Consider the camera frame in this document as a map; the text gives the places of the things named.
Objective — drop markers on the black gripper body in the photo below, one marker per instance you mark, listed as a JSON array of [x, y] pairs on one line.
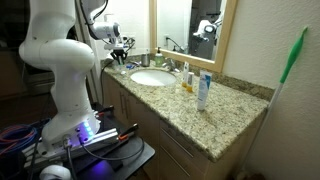
[[118, 52]]

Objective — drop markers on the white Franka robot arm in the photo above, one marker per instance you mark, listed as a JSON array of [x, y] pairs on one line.
[[60, 56]]

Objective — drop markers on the clear plastic bottle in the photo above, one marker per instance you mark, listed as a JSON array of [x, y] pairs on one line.
[[116, 67]]

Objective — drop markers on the small white pad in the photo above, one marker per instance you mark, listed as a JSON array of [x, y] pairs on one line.
[[123, 72]]

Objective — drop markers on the stainless steel cup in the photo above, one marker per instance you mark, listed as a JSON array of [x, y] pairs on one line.
[[145, 60]]

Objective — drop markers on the white oval sink basin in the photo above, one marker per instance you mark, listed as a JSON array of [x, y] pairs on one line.
[[153, 77]]

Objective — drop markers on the green soap pump bottle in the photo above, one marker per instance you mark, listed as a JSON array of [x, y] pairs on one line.
[[159, 60]]

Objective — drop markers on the chrome sink faucet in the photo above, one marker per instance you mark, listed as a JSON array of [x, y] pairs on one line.
[[170, 65]]

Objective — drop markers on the orange black clamp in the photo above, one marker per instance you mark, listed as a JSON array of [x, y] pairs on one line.
[[103, 110], [128, 130]]

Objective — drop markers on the yellow soap bottle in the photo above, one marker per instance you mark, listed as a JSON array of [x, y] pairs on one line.
[[185, 75]]

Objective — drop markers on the slim white tube yellow cap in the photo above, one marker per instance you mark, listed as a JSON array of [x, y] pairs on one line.
[[190, 82]]

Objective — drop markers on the wooden vanity cabinet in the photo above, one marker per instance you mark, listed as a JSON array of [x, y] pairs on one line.
[[150, 133]]

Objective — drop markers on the tall white blue lotion tube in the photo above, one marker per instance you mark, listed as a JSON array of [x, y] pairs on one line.
[[203, 91]]

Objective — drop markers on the black robot cart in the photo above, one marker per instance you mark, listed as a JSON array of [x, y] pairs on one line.
[[133, 156]]

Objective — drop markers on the white round device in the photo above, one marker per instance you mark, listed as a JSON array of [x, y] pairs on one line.
[[55, 173]]

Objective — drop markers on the white wall outlet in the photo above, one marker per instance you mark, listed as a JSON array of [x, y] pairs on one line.
[[132, 36]]

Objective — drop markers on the aluminium mounting rail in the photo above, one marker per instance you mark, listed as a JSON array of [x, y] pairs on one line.
[[100, 138]]

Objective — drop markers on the wooden framed wall mirror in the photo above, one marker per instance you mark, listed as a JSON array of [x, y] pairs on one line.
[[230, 33]]

